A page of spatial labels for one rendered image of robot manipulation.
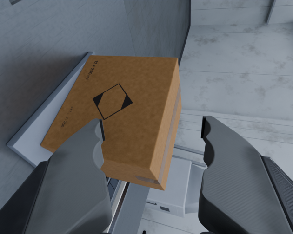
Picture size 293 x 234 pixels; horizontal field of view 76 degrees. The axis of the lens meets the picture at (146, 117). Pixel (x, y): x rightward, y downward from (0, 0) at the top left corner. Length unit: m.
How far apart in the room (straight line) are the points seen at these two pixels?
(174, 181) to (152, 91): 2.71
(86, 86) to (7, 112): 0.19
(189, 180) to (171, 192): 0.35
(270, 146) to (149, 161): 5.08
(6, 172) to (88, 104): 0.22
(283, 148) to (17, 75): 5.34
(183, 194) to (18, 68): 2.81
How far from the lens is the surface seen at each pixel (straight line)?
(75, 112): 0.50
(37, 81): 0.51
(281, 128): 5.44
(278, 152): 5.38
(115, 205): 0.84
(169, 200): 3.03
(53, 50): 0.55
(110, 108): 0.46
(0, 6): 0.48
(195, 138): 5.12
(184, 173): 3.15
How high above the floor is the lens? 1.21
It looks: 17 degrees down
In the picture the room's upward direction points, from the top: 97 degrees clockwise
